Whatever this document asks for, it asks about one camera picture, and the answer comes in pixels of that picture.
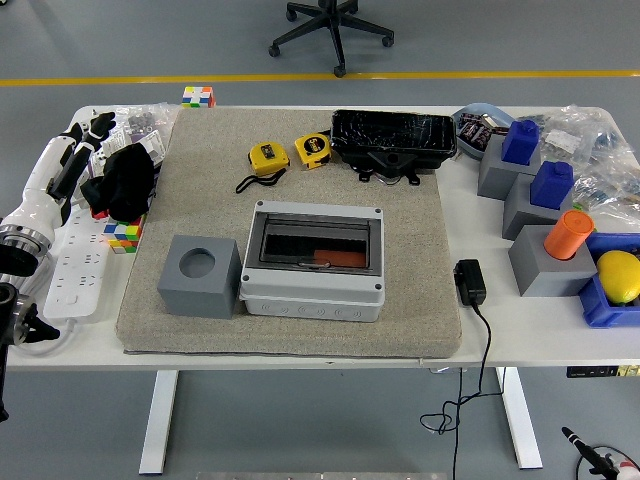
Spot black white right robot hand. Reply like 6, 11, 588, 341
560, 425, 640, 480

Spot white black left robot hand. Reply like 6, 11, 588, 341
0, 111, 117, 232

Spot smoky transparent box lid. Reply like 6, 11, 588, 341
257, 212, 374, 275

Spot orange cylinder battery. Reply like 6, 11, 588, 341
543, 209, 596, 261
313, 248, 367, 269

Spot grey electrical junction box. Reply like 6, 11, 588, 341
238, 199, 386, 323

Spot white table leg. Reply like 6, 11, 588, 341
494, 367, 544, 470
138, 370, 180, 475

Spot black table control panel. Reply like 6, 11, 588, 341
566, 365, 640, 379

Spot black cloth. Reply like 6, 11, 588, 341
79, 143, 157, 222

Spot white power strip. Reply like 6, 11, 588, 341
42, 209, 116, 321

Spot scrambled Rubik's cube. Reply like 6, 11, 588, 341
103, 215, 144, 255

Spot small white terminal block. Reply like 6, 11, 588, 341
99, 128, 167, 169

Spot clear plastic parts bags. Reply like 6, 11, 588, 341
99, 102, 181, 166
537, 103, 640, 231

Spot blue plastic bin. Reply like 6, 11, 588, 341
578, 232, 640, 329

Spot yellow lemon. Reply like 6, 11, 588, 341
597, 250, 640, 305

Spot Rubik's cube with white cross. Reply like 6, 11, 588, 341
181, 85, 217, 109

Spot grey block holder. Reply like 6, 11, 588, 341
477, 134, 544, 201
502, 172, 576, 241
508, 224, 599, 299

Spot grey block with round hole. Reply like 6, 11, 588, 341
157, 234, 244, 320

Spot blue bottle-shaped block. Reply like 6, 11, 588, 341
529, 160, 575, 210
501, 119, 542, 166

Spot grey-brown mat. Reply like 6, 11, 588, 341
115, 107, 462, 359

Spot dark component packs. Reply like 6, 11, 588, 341
459, 113, 494, 149

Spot black office chair base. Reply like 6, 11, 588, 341
268, 0, 396, 79

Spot light blue tray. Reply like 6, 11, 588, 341
452, 102, 516, 161

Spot black plastic tray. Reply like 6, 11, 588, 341
329, 109, 459, 186

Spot black power adapter with cord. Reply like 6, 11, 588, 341
419, 258, 507, 480

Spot yellow tape measure with strap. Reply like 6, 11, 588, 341
234, 142, 291, 194

